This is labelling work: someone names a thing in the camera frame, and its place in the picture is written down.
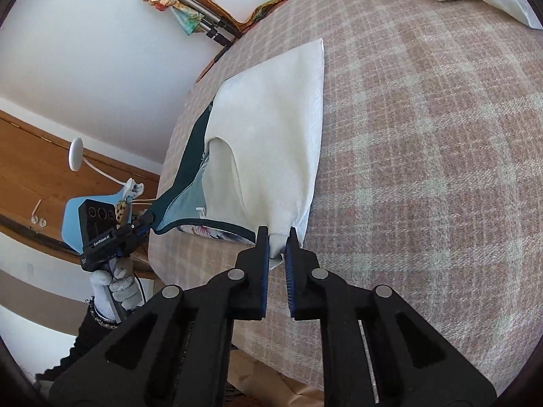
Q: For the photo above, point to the colourful scarf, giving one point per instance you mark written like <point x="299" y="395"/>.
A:
<point x="189" y="19"/>

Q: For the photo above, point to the cream and teal printed shirt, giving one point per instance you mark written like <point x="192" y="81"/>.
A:
<point x="252" y="157"/>

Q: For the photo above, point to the light blue chair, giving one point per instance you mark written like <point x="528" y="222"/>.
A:
<point x="90" y="222"/>

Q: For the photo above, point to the pink plaid bed cover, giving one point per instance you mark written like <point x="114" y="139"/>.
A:
<point x="430" y="174"/>

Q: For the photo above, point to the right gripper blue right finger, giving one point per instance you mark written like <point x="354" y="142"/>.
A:
<point x="303" y="299"/>

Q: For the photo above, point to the white desk lamp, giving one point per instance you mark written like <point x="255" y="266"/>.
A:
<point x="94" y="174"/>

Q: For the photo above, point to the left gloved hand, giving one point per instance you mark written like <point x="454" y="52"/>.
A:
<point x="115" y="285"/>

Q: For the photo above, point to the silver folded tripod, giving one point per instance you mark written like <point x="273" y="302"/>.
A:
<point x="210" y="23"/>

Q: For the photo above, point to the left forearm black sleeve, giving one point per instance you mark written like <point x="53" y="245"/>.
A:
<point x="91" y="332"/>

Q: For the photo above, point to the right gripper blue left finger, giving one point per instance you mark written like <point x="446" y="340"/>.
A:
<point x="252" y="292"/>

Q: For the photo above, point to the beige cloth below bed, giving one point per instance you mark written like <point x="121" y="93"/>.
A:
<point x="268" y="386"/>

